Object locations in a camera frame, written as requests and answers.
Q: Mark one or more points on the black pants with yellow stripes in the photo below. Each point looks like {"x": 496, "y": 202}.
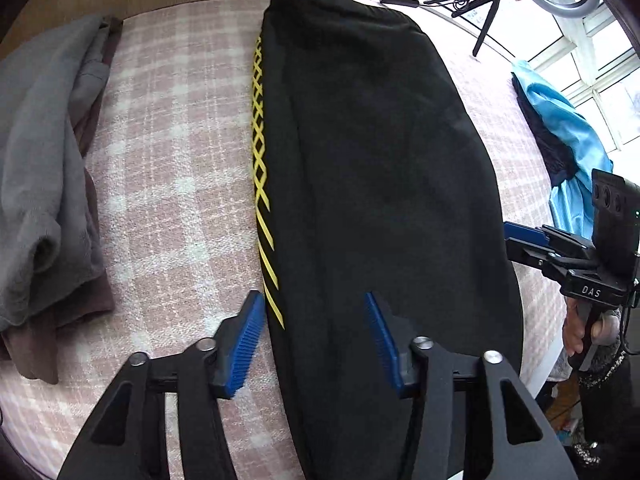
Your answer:
{"x": 380, "y": 160}

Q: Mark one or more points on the black tripod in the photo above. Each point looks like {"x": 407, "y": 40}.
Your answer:
{"x": 487, "y": 10}

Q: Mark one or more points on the pink plaid bed sheet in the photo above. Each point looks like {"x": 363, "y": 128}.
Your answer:
{"x": 175, "y": 160}

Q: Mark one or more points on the white framed window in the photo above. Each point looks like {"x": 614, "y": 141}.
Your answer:
{"x": 590, "y": 45}

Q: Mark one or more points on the grey cloth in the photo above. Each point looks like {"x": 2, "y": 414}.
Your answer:
{"x": 40, "y": 170}

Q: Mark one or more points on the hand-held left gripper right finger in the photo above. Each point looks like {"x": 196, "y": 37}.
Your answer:
{"x": 384, "y": 347}

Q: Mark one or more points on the person's right forearm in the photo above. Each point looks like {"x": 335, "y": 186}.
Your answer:
{"x": 612, "y": 400}

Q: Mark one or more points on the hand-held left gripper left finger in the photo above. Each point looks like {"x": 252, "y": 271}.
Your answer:
{"x": 244, "y": 347}

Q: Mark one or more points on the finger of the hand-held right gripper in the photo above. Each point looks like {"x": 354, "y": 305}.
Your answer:
{"x": 530, "y": 259}
{"x": 522, "y": 234}

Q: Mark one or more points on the person's right hand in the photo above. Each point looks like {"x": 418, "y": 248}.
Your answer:
{"x": 575, "y": 332}

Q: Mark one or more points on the light blue cloth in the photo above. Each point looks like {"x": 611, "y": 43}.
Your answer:
{"x": 575, "y": 125}

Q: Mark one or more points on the grey garment pile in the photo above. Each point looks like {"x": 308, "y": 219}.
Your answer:
{"x": 95, "y": 125}

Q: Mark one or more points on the dark navy cloth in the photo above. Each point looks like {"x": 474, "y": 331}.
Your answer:
{"x": 547, "y": 145}

